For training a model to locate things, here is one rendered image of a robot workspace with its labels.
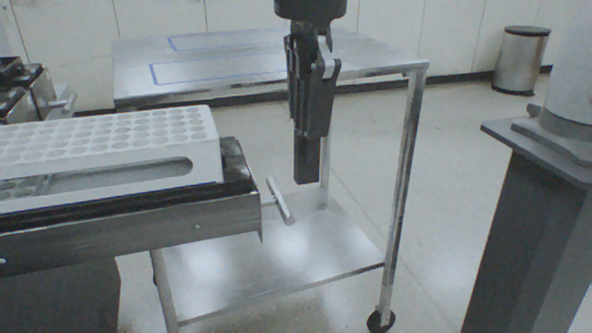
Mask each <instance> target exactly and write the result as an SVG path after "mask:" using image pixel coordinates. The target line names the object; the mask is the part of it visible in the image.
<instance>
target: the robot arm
mask: <svg viewBox="0 0 592 333"><path fill-rule="evenodd" d="M273 1H274V13H275V14H276V15H277V16H278V17H280V18H283V19H290V33H288V35H284V36H283V39H282V42H283V44H284V50H285V56H286V70H287V84H288V98H289V116H290V118H293V123H292V124H293V127H294V128H295V129H294V130H293V179H294V181H295V182H296V184H297V185H302V184H308V183H315V182H318V181H319V172H320V149H321V137H326V136H327V135H328V130H329V124H330V118H331V112H332V106H333V100H334V94H335V89H336V82H337V78H338V75H339V72H340V70H341V65H342V63H341V60H340V58H339V57H336V58H332V57H331V53H332V46H333V42H332V37H331V28H330V22H331V21H332V20H333V19H340V18H342V17H343V16H344V15H345V14H346V11H347V0H273ZM526 112H527V113H529V114H530V115H531V116H532V118H523V119H515V120H513V121H512V123H511V126H510V128H511V129H512V130H515V131H518V132H521V133H522V134H524V135H526V136H528V137H530V138H532V139H534V140H536V141H538V142H540V143H542V144H544V145H546V146H548V147H549V148H551V149H553V150H555V151H556V152H558V153H560V154H563V155H565V156H566V157H568V158H570V159H571V160H572V161H573V162H574V163H576V164H577V165H579V166H582V167H592V0H587V1H586V2H585V3H584V5H583V6H582V7H581V8H580V10H579V11H578V13H577V14H576V15H575V17H574V18H573V21H572V22H571V24H570V25H569V27H568V29H567V31H566V32H565V34H564V36H563V38H562V41H561V45H560V48H559V50H558V53H557V55H556V58H555V61H554V64H553V67H552V70H551V73H550V77H549V83H548V88H547V93H546V97H545V101H544V103H542V102H538V101H531V102H529V104H527V106H526Z"/></svg>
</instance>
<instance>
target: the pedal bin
mask: <svg viewBox="0 0 592 333"><path fill-rule="evenodd" d="M550 33H551V29H549V28H545V27H539V26H530V25H511V26H506V27H504V32H503V33H502V34H503V36H502V40H501V44H500V49H499V55H498V59H497V64H496V67H495V71H494V75H493V79H492V82H491V88H492V89H493V90H495V91H497V92H500V93H507V94H513V95H527V96H528V95H536V94H535V93H534V92H533V91H534V89H535V84H536V81H537V75H538V72H539V69H540V66H541V62H542V59H543V56H544V53H545V50H546V46H547V43H548V39H549V34H550Z"/></svg>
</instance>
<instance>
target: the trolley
mask: <svg viewBox="0 0 592 333"><path fill-rule="evenodd" d="M330 28H331V37H332V42H333V46H332V53H331V57H332V58H336V57H339V58H340V60H341V63H342V65H341V70H340V72H339V75H338V78H337V81H339V80H353V79H360V78H368V77H375V76H383V75H390V74H398V73H401V75H402V76H403V77H404V78H406V77H409V84H408V91H407V97H406V105H405V111H404V118H403V125H402V132H401V145H400V151H399V158H398V165H397V172H396V178H395V186H394V192H393V199H392V206H391V213H390V220H389V226H388V239H387V246H386V253H385V257H384V256H383V254H382V253H381V252H380V251H379V250H378V249H377V247H376V246H375V245H374V244H373V243H372V242H371V241H370V240H369V239H368V238H367V237H366V235H365V234H364V233H363V232H362V231H361V229H360V228H359V227H358V226H357V225H356V224H355V222H354V221H353V220H352V219H351V217H350V216H349V215H348V214H347V213H346V212H345V210H344V209H343V208H342V207H341V206H340V205H339V203H338V202H337V201H336V200H335V199H334V197H333V196H332V195H331V194H330V193H329V192H328V183H329V162H330V142H331V121H332V112H331V118H330V124H329V130H328V135H327V136H326V137H321V164H320V187H316V188H312V189H307V190H302V191H295V192H290V193H286V194H283V195H284V197H285V199H286V201H287V203H288V205H289V207H290V210H291V212H292V213H293V215H294V217H295V219H296V221H295V223H294V224H293V225H292V226H286V225H285V224H284V222H283V219H282V217H281V215H280V213H279V211H278V208H277V206H276V205H273V206H268V207H263V208H261V211H262V230H263V244H262V243H261V242H260V239H259V236H258V233H257V231H251V232H245V233H241V234H235V235H230V236H226V237H220V238H215V239H210V240H201V241H196V242H191V243H185V244H180V245H176V246H170V247H166V248H160V249H155V250H151V251H149V254H150V259H151V263H152V267H153V271H154V272H153V283H154V285H155V286H156V287H157V291H158V296H159V300H160V303H161V308H162V312H163V317H164V320H165V325H166V333H179V327H183V326H186V325H189V324H192V323H195V322H199V321H202V320H204V319H208V318H211V317H214V316H218V315H223V314H226V313H229V312H233V311H236V310H239V309H242V308H245V307H249V306H252V305H255V304H258V303H261V302H267V301H270V300H273V299H276V298H279V297H283V296H286V295H289V294H292V293H295V292H298V291H302V290H308V289H310V288H313V287H317V286H320V285H323V284H327V283H329V282H332V281H336V280H339V279H343V278H347V277H351V276H354V275H357V274H361V273H363V272H367V271H370V270H373V269H377V268H379V267H382V266H383V274H382V280H381V287H380V294H379V301H378V302H376V304H375V310H374V312H373V313H371V314H370V315H369V316H368V318H367V320H366V326H367V328H368V329H369V331H370V332H371V333H384V332H386V331H387V330H389V329H390V328H391V327H392V326H393V324H394V322H395V319H396V315H395V314H394V313H393V311H392V310H391V309H390V308H389V307H390V301H391V294H392V289H393V282H394V277H395V271H396V264H397V259H398V252H399V247H400V241H401V230H402V223H403V218H404V212H405V205H406V200H407V193H408V188H409V182H410V176H411V170H412V163H413V153H414V146H415V141H416V134H417V129H418V123H419V117H420V111H421V104H422V99H423V93H424V87H425V81H426V71H427V70H428V69H429V63H430V61H429V60H427V59H425V58H422V57H420V56H418V55H414V54H411V53H409V52H406V51H403V50H401V49H399V48H397V47H394V46H392V45H389V44H386V43H382V42H380V41H378V40H376V39H373V38H370V37H368V36H365V35H363V34H361V33H359V32H356V31H352V30H349V29H347V28H344V27H342V26H340V25H337V24H335V23H330ZM288 33H290V26H283V27H271V28H259V29H246V30H234V31H209V32H196V33H184V34H171V35H159V36H147V37H134V38H122V39H112V92H113V103H114V107H115V108H116V109H117V113H128V112H137V111H138V109H137V106H139V105H153V104H161V103H168V102H176V101H183V100H190V99H198V98H205V97H213V96H220V95H228V94H235V93H249V92H257V91H264V90H272V89H279V88H287V87H288V84H287V70H286V56H285V50H284V44H283V42H282V39H283V36H284V35H288Z"/></svg>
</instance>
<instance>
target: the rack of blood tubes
mask: <svg viewBox="0 0 592 333"><path fill-rule="evenodd" d="M208 181H216V182H218V181H223V176H222V166H221V157H220V148H219V139H218V134H217V131H216V126H215V123H214V120H213V118H212V115H211V112H210V109H209V107H208V105H191V106H182V107H173V108H164V109H155V110H145V111H137V112H128V113H118V114H110V115H101V116H91V117H74V118H65V119H56V120H46V121H38V122H29V123H19V124H10V125H2V126H0V213H4V212H11V211H18V210H23V209H30V208H36V207H42V206H48V205H55V204H66V203H73V202H78V201H85V200H91V199H97V198H104V197H109V196H116V195H122V194H128V193H134V192H141V191H152V190H159V189H164V188H171V187H178V186H183V185H190V184H196V183H202V182H208Z"/></svg>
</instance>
